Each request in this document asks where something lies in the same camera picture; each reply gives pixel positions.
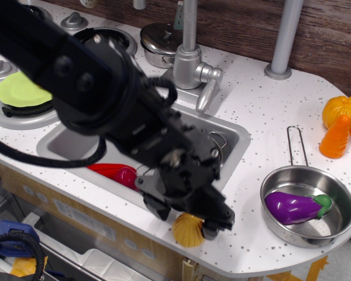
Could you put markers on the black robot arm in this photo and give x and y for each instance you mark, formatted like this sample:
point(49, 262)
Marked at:
point(99, 90)

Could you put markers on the grey stove burner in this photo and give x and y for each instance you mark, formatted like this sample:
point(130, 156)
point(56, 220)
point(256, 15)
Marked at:
point(27, 122)

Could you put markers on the orange toy carrot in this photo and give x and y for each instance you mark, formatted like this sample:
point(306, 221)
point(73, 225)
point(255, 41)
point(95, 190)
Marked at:
point(335, 141)

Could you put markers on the grey rear stove knob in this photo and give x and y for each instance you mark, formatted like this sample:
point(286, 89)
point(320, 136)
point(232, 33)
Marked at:
point(74, 22)

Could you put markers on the steel pot in sink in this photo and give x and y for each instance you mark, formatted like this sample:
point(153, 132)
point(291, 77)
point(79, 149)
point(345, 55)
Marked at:
point(190, 150)

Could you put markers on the yellow toy corn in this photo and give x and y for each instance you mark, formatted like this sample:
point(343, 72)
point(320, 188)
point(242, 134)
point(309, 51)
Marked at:
point(187, 230)

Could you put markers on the grey toy sink basin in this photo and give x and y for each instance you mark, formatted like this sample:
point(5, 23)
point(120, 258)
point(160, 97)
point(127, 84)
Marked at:
point(63, 144)

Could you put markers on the red toy pepper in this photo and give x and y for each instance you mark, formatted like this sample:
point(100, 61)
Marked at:
point(120, 173)

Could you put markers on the grey support pole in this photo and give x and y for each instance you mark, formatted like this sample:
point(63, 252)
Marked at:
point(279, 68)

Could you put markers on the blue clamp tool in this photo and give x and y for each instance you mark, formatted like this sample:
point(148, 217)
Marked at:
point(17, 240)

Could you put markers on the purple toy eggplant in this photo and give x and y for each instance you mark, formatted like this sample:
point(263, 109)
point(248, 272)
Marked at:
point(289, 209)

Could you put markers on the grey stove knob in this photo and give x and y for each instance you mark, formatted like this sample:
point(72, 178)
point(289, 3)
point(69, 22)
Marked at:
point(74, 22)
point(6, 69)

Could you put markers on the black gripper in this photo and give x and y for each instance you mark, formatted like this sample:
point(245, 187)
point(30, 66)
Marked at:
point(189, 194)

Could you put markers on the orange toy pumpkin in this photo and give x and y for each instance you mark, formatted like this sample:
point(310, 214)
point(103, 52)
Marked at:
point(334, 108)

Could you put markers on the steel frying pan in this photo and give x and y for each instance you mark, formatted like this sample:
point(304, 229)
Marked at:
point(303, 180)

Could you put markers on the silver toy faucet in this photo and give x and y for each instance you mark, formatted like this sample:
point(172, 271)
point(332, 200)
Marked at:
point(189, 73)

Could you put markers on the green toy plate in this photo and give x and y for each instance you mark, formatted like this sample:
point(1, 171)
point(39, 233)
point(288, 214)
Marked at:
point(18, 90)

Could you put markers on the lidded steel pot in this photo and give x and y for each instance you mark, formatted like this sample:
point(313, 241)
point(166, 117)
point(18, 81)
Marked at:
point(160, 42)

